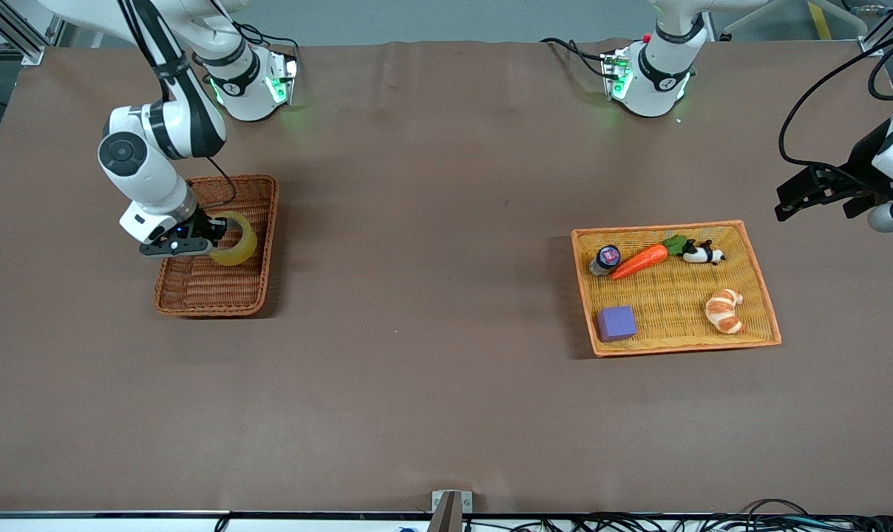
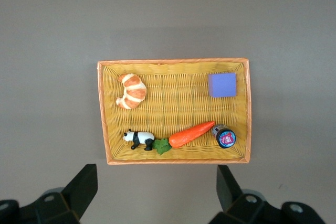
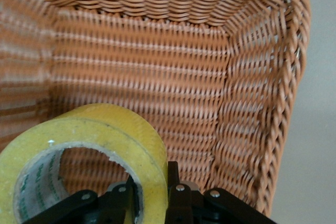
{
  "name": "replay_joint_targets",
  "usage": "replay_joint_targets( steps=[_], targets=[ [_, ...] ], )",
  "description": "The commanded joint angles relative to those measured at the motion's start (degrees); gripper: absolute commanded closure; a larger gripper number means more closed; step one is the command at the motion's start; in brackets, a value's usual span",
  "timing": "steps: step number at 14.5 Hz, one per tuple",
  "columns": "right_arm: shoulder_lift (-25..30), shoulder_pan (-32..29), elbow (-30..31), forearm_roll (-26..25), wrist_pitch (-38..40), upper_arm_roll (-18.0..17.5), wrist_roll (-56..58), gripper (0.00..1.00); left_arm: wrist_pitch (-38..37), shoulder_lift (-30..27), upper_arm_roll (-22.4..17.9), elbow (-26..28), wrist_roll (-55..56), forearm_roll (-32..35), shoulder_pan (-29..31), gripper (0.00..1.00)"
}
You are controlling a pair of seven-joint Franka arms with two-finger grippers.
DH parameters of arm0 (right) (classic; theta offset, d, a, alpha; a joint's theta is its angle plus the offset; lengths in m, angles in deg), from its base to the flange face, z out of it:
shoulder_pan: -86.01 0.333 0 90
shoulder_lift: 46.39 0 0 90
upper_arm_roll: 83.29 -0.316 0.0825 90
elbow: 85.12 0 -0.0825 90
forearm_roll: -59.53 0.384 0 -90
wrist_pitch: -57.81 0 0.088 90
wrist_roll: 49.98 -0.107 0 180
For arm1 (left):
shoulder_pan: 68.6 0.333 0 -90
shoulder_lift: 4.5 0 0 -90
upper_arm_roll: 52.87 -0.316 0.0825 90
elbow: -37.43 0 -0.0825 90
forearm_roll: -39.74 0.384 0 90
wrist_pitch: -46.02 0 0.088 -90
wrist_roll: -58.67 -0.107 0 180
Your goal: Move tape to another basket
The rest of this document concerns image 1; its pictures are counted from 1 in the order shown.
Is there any yellowish clear tape roll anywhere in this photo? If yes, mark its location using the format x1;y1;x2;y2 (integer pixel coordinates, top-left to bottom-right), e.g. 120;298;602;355
208;211;259;267

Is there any brown wicker basket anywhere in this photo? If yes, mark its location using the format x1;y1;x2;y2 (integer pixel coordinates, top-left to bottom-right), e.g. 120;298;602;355
153;174;280;318

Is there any orange wicker basket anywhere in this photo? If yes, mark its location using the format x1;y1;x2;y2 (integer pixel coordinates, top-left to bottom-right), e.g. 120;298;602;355
571;219;782;358

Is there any black white panda toy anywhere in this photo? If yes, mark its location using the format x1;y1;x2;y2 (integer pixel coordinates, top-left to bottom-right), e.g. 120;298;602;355
682;239;727;266

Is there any toy croissant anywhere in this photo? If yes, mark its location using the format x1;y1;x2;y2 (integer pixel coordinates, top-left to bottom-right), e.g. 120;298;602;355
704;288;744;335

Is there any metal base connector box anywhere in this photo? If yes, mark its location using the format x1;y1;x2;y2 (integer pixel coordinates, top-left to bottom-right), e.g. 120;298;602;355
600;48;634;102
268;53;299;106

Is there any orange toy carrot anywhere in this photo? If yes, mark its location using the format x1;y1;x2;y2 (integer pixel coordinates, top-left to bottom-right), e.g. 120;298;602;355
611;234;690;281

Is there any grey metal stand leg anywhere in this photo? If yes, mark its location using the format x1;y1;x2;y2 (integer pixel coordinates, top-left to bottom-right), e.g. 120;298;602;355
719;0;776;41

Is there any small bottle blue cap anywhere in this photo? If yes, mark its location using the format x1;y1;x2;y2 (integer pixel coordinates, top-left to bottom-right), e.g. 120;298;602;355
588;245;622;277

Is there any purple cube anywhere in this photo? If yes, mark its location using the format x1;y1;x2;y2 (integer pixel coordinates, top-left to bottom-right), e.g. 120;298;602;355
597;304;638;343

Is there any brown table cover sheet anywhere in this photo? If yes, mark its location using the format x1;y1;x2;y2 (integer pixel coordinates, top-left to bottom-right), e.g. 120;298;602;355
0;41;893;516

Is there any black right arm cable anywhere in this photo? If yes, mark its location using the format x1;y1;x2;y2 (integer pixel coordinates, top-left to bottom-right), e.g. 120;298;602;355
121;0;238;209

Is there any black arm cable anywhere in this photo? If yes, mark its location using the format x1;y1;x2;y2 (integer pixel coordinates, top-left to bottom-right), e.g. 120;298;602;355
121;0;238;209
778;26;893;174

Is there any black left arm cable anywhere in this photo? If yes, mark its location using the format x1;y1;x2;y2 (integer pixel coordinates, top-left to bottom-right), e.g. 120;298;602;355
778;26;893;174

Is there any black base power cable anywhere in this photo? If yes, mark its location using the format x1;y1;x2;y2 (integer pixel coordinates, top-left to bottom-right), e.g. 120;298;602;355
228;22;301;64
540;37;611;78

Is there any aluminium frame profile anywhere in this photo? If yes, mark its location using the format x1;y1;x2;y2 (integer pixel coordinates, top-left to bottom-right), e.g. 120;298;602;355
0;0;67;66

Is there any metal table edge bracket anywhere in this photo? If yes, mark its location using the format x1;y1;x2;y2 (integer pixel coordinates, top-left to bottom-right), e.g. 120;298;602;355
430;490;474;532

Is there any black cable bundle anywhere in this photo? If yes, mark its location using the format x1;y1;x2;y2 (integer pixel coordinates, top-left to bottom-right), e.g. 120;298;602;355
461;498;893;532

